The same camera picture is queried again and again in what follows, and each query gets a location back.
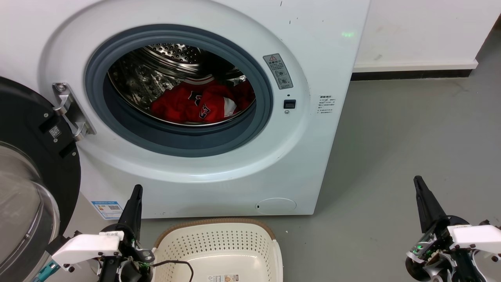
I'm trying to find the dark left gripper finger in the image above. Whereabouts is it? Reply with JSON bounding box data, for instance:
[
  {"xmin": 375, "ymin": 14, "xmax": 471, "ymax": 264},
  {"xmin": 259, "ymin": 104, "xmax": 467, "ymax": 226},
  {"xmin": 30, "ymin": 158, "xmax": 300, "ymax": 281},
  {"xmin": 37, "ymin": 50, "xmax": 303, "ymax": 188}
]
[
  {"xmin": 131, "ymin": 185, "xmax": 144, "ymax": 238},
  {"xmin": 117, "ymin": 184, "xmax": 139, "ymax": 232}
]

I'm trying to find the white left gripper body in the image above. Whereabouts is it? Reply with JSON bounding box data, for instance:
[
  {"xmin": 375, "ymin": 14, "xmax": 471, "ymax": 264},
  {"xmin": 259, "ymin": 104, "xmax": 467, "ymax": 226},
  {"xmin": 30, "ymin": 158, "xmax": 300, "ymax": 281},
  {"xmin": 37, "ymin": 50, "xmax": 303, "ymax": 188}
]
[{"xmin": 51, "ymin": 224, "xmax": 156, "ymax": 282}]

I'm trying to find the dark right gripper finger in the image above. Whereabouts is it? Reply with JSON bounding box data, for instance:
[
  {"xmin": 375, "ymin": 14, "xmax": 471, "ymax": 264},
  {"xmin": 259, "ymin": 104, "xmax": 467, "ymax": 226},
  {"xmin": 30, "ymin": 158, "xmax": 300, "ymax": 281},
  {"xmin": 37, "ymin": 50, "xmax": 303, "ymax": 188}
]
[
  {"xmin": 418, "ymin": 176, "xmax": 449, "ymax": 226},
  {"xmin": 414, "ymin": 175, "xmax": 436, "ymax": 234}
]

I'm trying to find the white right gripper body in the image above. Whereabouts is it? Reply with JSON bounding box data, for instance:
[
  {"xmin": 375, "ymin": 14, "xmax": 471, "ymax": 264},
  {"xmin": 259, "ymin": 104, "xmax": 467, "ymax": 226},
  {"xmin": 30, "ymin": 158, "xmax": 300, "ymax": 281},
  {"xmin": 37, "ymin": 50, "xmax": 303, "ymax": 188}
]
[{"xmin": 405, "ymin": 215, "xmax": 501, "ymax": 282}]

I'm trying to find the cream perforated laundry basket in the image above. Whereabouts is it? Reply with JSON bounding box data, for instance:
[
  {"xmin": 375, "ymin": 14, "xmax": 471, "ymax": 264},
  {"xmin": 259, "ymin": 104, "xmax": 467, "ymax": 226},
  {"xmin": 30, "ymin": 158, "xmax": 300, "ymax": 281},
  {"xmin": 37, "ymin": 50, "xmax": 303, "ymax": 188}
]
[{"xmin": 152, "ymin": 218, "xmax": 283, "ymax": 282}]

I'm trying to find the red jersey clothing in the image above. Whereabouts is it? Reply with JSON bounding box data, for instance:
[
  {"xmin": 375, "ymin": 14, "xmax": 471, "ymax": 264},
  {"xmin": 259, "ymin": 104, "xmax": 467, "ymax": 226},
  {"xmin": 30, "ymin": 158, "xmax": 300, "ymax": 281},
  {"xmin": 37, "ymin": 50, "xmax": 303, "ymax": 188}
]
[{"xmin": 150, "ymin": 80, "xmax": 256, "ymax": 124}]

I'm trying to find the stainless steel washing machine drum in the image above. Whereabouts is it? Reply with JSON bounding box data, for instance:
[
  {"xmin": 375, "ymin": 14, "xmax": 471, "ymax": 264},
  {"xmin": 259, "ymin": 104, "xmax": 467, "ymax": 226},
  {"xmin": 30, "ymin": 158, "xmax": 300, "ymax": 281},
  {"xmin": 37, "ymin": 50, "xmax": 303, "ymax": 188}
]
[{"xmin": 107, "ymin": 43, "xmax": 256, "ymax": 127}]

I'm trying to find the black glass washer door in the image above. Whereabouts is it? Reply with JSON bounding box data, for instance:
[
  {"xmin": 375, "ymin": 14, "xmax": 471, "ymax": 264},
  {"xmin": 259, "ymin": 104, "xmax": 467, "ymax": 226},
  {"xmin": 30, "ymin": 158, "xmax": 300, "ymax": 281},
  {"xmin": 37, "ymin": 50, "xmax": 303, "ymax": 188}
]
[{"xmin": 0, "ymin": 76, "xmax": 81, "ymax": 282}]

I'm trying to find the blue energy label sticker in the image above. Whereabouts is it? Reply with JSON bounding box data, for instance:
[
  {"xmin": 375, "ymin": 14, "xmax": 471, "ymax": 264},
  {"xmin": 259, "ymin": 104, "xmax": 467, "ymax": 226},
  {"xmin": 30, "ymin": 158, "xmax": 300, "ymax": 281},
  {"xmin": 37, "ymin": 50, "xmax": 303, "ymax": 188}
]
[{"xmin": 91, "ymin": 201, "xmax": 124, "ymax": 220}]

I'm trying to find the grey rubber door gasket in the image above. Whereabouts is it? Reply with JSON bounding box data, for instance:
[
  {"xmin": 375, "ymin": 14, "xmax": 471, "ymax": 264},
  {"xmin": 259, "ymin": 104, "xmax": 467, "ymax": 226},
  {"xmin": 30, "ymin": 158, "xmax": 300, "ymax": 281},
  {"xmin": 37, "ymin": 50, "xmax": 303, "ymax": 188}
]
[{"xmin": 85, "ymin": 24, "xmax": 274, "ymax": 158}]

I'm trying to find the silver metal door hinge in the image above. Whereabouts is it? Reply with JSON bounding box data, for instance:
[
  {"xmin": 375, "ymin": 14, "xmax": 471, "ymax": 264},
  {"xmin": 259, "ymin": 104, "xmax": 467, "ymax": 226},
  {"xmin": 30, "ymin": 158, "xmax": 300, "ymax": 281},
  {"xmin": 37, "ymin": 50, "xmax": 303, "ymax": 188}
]
[{"xmin": 52, "ymin": 82, "xmax": 96, "ymax": 141}]

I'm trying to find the white front-load washing machine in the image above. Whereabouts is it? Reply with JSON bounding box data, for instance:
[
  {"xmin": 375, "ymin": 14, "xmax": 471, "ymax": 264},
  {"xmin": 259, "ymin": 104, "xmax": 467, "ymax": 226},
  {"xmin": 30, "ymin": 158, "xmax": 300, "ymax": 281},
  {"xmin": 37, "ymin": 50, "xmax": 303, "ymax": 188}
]
[{"xmin": 0, "ymin": 0, "xmax": 371, "ymax": 219}]

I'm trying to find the round white filter cover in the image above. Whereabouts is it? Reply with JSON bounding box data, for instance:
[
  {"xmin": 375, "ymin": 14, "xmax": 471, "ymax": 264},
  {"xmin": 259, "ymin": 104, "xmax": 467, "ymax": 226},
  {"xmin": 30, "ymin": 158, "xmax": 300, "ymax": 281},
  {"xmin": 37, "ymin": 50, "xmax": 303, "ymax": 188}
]
[{"xmin": 256, "ymin": 197, "xmax": 297, "ymax": 215}]

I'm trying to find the small printed text label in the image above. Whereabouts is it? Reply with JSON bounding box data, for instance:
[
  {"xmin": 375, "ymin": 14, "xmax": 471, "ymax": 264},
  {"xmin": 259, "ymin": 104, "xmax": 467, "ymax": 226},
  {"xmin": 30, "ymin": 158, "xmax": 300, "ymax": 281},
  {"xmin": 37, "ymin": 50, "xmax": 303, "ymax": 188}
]
[{"xmin": 317, "ymin": 94, "xmax": 335, "ymax": 117}]

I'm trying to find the grey warning sticker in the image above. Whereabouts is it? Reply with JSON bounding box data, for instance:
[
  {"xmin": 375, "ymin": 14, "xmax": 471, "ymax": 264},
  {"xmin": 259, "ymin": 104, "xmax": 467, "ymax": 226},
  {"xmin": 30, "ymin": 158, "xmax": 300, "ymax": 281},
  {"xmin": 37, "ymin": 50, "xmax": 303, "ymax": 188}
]
[{"xmin": 263, "ymin": 53, "xmax": 294, "ymax": 90}]

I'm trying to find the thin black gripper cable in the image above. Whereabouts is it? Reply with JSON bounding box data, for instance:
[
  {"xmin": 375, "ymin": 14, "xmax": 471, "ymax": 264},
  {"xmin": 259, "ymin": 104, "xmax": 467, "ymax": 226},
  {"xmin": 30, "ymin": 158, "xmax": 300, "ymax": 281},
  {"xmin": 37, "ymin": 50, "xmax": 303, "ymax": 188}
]
[{"xmin": 151, "ymin": 260, "xmax": 195, "ymax": 282}]

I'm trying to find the black wall baseboard strip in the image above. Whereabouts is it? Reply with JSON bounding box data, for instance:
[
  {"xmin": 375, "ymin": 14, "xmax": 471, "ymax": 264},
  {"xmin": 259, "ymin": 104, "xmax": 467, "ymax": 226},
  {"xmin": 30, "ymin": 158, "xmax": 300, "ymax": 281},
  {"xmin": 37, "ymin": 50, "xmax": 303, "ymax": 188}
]
[{"xmin": 351, "ymin": 69, "xmax": 474, "ymax": 81}]

